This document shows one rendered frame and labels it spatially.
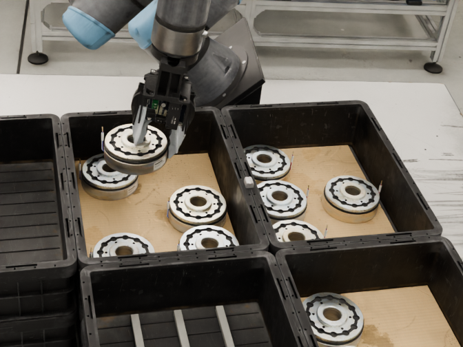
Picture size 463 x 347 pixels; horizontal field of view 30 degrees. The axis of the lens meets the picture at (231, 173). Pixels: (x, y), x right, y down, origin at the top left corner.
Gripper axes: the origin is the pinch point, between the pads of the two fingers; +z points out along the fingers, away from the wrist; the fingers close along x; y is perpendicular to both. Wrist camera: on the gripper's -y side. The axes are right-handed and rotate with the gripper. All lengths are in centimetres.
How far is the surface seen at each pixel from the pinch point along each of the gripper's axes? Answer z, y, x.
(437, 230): 2.1, 6.7, 48.1
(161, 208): 16.7, -4.8, 3.3
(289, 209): 11.5, -4.1, 25.7
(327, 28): 87, -237, 72
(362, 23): 85, -244, 88
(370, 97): 23, -69, 52
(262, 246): 5.4, 14.0, 19.0
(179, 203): 13.3, -2.7, 6.1
